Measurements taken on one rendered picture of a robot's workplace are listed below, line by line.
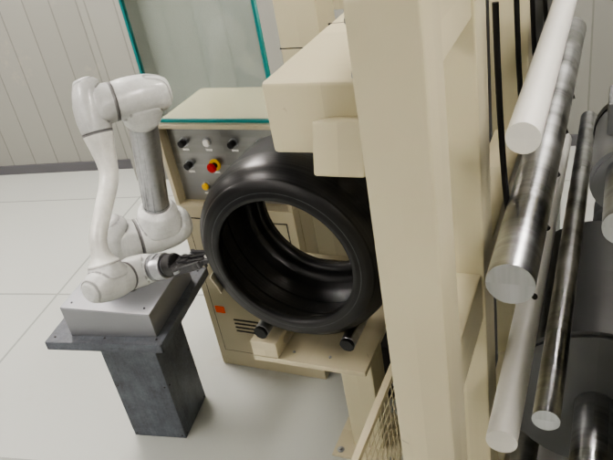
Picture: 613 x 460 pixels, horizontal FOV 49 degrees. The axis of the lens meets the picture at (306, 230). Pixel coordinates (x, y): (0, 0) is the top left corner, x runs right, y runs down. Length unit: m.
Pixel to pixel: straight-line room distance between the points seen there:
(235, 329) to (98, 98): 1.38
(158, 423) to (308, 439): 0.66
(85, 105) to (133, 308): 0.78
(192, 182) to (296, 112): 1.62
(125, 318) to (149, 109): 0.79
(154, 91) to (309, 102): 1.10
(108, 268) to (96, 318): 0.53
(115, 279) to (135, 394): 0.95
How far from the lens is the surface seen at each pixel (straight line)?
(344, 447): 2.91
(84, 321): 2.74
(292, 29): 1.97
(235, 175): 1.81
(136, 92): 2.31
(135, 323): 2.63
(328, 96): 1.28
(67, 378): 3.73
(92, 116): 2.30
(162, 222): 2.63
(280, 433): 3.03
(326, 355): 2.11
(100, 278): 2.18
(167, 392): 2.96
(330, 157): 1.20
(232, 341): 3.29
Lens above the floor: 2.19
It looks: 31 degrees down
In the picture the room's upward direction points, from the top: 11 degrees counter-clockwise
